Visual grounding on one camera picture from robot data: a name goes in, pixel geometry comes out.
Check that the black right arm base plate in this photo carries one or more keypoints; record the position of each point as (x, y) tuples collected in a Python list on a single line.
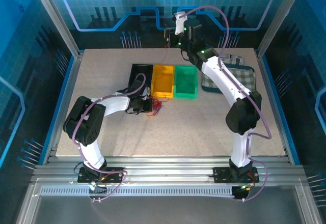
[(221, 174)]

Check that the black plastic bin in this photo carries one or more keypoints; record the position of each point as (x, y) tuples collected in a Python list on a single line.
[(141, 72)]

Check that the aluminium frame post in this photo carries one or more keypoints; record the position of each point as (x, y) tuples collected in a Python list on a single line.
[(58, 17), (278, 17)]

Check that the aluminium side rail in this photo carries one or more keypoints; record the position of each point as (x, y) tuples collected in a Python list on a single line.
[(72, 76), (266, 81)]

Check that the aluminium front frame rail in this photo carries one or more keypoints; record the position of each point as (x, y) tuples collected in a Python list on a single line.
[(165, 168)]

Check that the green plastic bin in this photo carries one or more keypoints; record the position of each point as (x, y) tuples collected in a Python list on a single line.
[(186, 91)]

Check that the green checkered teal pouch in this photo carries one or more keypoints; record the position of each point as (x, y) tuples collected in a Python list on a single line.
[(245, 77)]

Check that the white black printed roll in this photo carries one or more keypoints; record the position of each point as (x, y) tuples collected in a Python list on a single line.
[(234, 59)]

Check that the yellow plastic bin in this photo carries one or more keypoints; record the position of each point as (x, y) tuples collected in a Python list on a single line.
[(163, 81)]

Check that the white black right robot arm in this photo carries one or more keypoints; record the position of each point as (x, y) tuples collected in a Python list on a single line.
[(224, 79)]

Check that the steel sheet tray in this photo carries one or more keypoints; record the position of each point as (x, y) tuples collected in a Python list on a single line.
[(165, 211)]

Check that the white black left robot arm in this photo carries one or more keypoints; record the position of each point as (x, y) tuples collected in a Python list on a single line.
[(114, 105)]

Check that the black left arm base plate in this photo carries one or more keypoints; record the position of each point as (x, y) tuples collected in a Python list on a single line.
[(114, 175)]

